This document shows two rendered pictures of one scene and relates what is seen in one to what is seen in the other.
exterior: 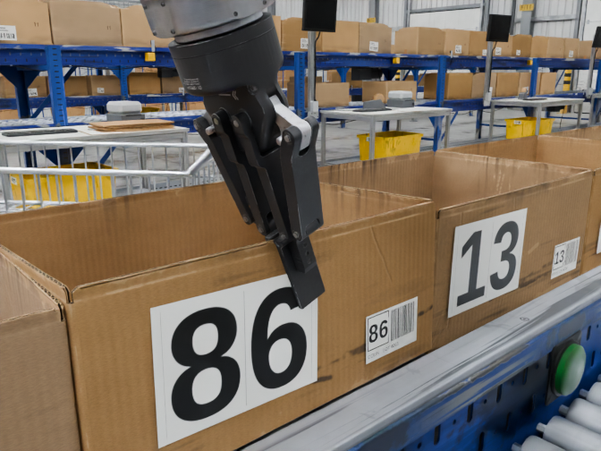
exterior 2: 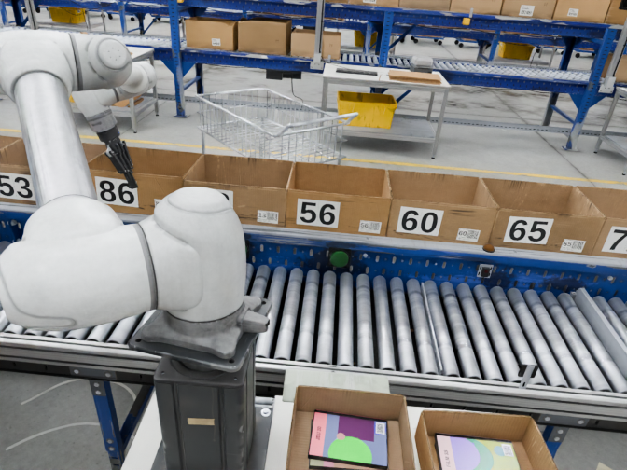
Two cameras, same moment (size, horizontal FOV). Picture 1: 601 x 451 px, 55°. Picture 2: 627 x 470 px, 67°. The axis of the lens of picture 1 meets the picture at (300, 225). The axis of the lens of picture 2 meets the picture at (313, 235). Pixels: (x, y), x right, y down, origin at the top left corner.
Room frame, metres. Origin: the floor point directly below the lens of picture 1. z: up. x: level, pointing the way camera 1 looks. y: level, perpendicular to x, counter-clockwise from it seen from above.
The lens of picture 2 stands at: (-0.26, -1.63, 1.80)
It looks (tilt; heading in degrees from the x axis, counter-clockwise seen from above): 30 degrees down; 43
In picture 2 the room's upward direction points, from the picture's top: 4 degrees clockwise
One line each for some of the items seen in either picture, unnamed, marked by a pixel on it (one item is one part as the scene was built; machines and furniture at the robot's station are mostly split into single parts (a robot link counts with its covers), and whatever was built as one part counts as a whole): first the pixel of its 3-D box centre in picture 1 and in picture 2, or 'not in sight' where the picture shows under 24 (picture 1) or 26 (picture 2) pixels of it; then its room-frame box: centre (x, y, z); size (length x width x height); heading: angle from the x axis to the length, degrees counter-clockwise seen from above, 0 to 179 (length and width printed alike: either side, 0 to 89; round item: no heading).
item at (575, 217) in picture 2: not in sight; (532, 214); (1.60, -1.09, 0.96); 0.39 x 0.29 x 0.17; 131
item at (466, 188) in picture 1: (432, 227); (242, 189); (0.83, -0.20, 0.96); 0.39 x 0.29 x 0.17; 131
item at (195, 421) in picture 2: not in sight; (211, 403); (0.14, -0.98, 0.91); 0.26 x 0.26 x 0.33; 43
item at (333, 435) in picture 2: not in sight; (349, 438); (0.39, -1.19, 0.78); 0.19 x 0.14 x 0.02; 128
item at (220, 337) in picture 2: not in sight; (214, 311); (0.15, -1.00, 1.19); 0.22 x 0.18 x 0.06; 122
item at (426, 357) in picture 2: not in sight; (420, 324); (0.96, -1.03, 0.72); 0.52 x 0.05 x 0.05; 41
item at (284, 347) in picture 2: not in sight; (290, 311); (0.66, -0.69, 0.72); 0.52 x 0.05 x 0.05; 41
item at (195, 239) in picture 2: not in sight; (196, 249); (0.13, -0.97, 1.33); 0.18 x 0.16 x 0.22; 165
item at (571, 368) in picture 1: (572, 370); not in sight; (0.68, -0.36, 0.81); 0.07 x 0.01 x 0.07; 131
